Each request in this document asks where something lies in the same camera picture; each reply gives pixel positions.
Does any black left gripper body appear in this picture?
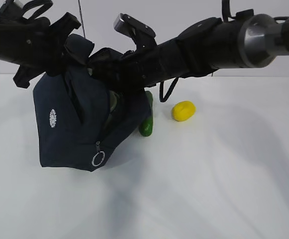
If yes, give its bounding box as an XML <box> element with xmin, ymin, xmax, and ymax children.
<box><xmin>13</xmin><ymin>12</ymin><xmax>81</xmax><ymax>88</ymax></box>

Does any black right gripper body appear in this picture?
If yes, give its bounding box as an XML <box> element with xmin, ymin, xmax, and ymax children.
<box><xmin>88</xmin><ymin>43</ymin><xmax>164</xmax><ymax>92</ymax></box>

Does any green cucumber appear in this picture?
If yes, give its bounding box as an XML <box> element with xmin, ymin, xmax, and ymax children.
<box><xmin>139</xmin><ymin>91</ymin><xmax>153</xmax><ymax>137</ymax></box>

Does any yellow lemon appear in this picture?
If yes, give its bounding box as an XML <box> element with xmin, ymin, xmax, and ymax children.
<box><xmin>171</xmin><ymin>101</ymin><xmax>196</xmax><ymax>122</ymax></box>

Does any dark navy lunch bag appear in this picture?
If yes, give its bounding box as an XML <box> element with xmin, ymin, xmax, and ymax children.
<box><xmin>33</xmin><ymin>34</ymin><xmax>150</xmax><ymax>172</ymax></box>

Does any glass container with green lid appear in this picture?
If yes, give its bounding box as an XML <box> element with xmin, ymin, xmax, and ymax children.
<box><xmin>104</xmin><ymin>91</ymin><xmax>122</xmax><ymax>130</ymax></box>

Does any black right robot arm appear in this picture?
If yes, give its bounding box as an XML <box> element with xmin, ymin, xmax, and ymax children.
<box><xmin>87</xmin><ymin>10</ymin><xmax>289</xmax><ymax>92</ymax></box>

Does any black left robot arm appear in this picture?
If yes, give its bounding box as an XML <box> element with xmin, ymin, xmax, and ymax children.
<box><xmin>0</xmin><ymin>0</ymin><xmax>81</xmax><ymax>89</ymax></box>

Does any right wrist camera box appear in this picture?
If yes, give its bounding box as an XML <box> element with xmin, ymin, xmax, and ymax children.
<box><xmin>114</xmin><ymin>13</ymin><xmax>157</xmax><ymax>50</ymax></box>

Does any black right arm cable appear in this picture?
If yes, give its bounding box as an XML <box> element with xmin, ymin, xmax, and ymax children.
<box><xmin>158</xmin><ymin>76</ymin><xmax>179</xmax><ymax>103</ymax></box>

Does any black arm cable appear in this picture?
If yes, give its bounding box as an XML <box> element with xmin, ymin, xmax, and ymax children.
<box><xmin>158</xmin><ymin>76</ymin><xmax>179</xmax><ymax>103</ymax></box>
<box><xmin>0</xmin><ymin>0</ymin><xmax>53</xmax><ymax>20</ymax></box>

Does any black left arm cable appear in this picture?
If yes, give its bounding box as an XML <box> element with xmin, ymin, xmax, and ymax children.
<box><xmin>0</xmin><ymin>0</ymin><xmax>53</xmax><ymax>20</ymax></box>

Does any silver zipper pull ring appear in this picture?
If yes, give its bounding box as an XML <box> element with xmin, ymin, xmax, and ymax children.
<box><xmin>91</xmin><ymin>141</ymin><xmax>106</xmax><ymax>166</ymax></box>

